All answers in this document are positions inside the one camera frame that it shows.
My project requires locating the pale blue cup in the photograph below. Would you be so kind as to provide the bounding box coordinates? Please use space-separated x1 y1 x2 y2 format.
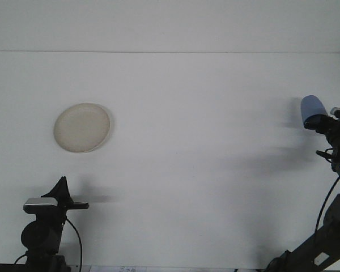
300 95 329 130

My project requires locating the pale round plate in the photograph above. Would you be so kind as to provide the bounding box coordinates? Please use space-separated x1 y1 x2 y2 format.
53 103 112 154

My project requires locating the white printed paper sheet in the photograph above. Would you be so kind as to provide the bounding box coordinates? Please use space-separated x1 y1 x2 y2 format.
87 265 139 272

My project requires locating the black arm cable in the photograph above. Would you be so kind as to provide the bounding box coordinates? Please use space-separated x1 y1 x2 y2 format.
65 218 83 269
314 168 340 236

